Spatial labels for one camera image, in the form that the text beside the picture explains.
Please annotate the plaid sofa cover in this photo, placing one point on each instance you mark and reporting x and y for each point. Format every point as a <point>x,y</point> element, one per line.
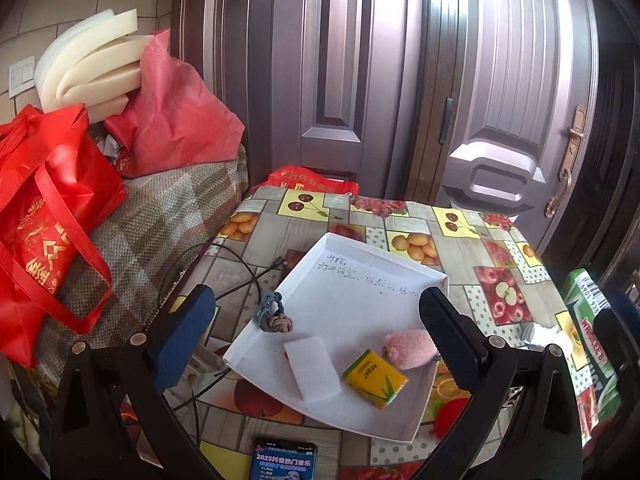
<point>150,220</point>

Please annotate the white wall switch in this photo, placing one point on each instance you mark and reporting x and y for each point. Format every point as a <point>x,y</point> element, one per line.
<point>21,76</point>

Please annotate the black smartphone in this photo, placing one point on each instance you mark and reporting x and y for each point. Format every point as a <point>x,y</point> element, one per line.
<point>282,462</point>

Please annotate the cream foam sheets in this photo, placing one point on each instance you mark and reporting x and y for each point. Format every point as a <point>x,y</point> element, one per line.
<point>85,60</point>

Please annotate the white towel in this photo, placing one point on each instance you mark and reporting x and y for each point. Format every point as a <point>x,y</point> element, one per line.
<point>542,334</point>

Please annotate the fruit printed tablecloth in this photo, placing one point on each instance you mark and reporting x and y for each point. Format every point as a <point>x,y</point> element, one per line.
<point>425,225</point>

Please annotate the pink plush toy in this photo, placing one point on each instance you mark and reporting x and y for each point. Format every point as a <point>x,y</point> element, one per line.
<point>407,347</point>

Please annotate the white cardboard tray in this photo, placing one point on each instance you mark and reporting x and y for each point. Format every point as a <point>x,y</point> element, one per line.
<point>350,310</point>

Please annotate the large red tote bag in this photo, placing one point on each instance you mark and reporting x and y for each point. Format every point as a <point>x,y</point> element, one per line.
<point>45,185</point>

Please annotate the purple metal door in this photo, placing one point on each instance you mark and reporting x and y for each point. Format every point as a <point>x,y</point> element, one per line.
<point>340,60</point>
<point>505,60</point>

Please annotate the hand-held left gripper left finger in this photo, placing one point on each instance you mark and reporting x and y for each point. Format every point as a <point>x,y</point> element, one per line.
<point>182,340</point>

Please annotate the yellow tissue pack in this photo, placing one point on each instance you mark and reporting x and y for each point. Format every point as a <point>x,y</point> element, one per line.
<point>372,377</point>

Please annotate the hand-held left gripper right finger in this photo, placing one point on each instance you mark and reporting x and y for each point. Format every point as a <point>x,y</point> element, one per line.
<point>452,340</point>

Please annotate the pale red fabric bag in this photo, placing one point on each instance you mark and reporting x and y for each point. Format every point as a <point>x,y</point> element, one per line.
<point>175,110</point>

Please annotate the green Wrigley's gum packet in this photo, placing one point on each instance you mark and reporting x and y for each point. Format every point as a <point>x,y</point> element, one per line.
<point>597,390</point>

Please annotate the red plastic bag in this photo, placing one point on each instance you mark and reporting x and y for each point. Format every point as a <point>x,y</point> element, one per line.
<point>310,180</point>

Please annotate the white foam block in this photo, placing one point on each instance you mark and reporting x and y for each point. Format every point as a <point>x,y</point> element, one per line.
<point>312,367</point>

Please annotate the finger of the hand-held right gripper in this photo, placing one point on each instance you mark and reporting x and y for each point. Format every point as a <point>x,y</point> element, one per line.
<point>626,305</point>
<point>610,337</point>

